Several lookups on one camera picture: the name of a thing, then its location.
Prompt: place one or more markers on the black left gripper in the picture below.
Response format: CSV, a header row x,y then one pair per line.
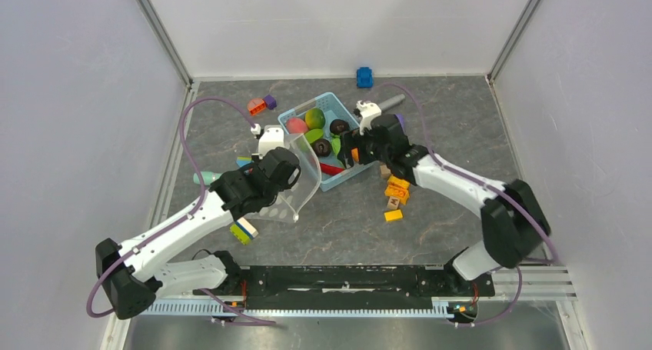
x,y
256,159

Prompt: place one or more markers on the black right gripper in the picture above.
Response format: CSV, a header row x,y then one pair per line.
x,y
348,139

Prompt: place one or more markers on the orange red toy fruit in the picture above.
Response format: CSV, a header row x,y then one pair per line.
x,y
355,155

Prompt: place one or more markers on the clear polka dot zip bag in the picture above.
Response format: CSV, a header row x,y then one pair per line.
x,y
288,204

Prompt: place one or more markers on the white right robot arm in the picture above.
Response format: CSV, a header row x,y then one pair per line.
x,y
512,221

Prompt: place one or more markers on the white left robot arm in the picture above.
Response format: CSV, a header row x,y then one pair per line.
x,y
137,271

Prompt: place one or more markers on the green toy cucumber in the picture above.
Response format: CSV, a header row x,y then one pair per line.
x,y
335,149

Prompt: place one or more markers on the dark toy mangosteen upper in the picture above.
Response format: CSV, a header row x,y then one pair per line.
x,y
338,126

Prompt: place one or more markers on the dark toy mangosteen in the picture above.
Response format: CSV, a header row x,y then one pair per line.
x,y
322,148
338,126

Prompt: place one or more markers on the red toy chili pepper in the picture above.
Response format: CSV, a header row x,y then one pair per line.
x,y
331,170

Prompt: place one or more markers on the dark toy mangosteen lower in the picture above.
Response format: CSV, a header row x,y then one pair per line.
x,y
322,148

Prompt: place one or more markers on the wooden cube upper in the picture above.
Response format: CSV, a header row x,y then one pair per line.
x,y
385,172

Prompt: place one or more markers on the multicolour brick stack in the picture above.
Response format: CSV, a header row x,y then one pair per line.
x,y
243,161

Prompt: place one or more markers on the light blue plastic basket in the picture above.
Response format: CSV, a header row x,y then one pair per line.
x,y
333,109

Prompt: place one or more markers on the pink toy peach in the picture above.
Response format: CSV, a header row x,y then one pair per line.
x,y
296,125

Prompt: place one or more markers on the green toy pea pod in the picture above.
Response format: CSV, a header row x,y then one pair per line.
x,y
313,135

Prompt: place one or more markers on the purple toy microphone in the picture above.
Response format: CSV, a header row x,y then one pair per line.
x,y
401,120

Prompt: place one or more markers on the green orange toy mango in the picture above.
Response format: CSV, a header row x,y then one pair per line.
x,y
314,118

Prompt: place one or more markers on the orange brick stack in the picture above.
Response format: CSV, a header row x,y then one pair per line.
x,y
398,188

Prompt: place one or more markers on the wooden letter cube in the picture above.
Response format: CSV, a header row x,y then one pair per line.
x,y
393,203

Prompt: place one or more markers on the purple toy brick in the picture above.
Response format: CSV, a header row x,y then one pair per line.
x,y
270,102

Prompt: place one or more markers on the orange toy brick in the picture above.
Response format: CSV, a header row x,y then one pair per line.
x,y
256,105

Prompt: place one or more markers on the green white brick block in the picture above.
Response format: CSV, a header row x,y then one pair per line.
x,y
243,231

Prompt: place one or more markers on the mint green toy microphone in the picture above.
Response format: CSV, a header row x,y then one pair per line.
x,y
206,176

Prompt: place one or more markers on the blue toy brick car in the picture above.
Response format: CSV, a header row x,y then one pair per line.
x,y
364,77

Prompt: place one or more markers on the yellow flat brick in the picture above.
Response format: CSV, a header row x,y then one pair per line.
x,y
393,215

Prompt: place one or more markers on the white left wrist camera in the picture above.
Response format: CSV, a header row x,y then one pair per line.
x,y
269,138

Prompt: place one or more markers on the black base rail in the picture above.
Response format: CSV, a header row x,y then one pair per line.
x,y
349,287

